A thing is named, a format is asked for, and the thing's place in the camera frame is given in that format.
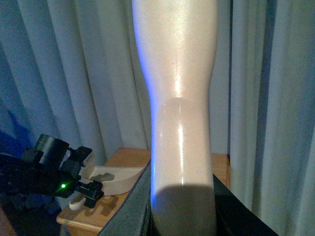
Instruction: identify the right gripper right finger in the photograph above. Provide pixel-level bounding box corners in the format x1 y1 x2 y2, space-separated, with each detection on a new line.
213 176 277 236

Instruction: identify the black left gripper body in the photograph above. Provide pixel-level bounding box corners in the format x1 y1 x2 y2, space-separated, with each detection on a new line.
22 134 84 198

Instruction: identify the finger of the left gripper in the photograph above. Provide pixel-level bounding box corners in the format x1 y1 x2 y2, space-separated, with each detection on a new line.
70 146 92 165
78 180 103 208

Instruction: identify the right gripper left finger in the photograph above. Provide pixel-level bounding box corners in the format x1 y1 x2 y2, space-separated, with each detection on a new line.
98 162 152 236

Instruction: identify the white plastic dustpan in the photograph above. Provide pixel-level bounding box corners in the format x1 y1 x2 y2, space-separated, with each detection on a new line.
68 152 148 211

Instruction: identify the white hand brush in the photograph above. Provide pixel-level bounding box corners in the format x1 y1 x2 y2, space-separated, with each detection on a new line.
132 0 218 236

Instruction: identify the teal curtain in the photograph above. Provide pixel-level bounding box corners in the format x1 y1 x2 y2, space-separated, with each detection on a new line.
0 0 315 236

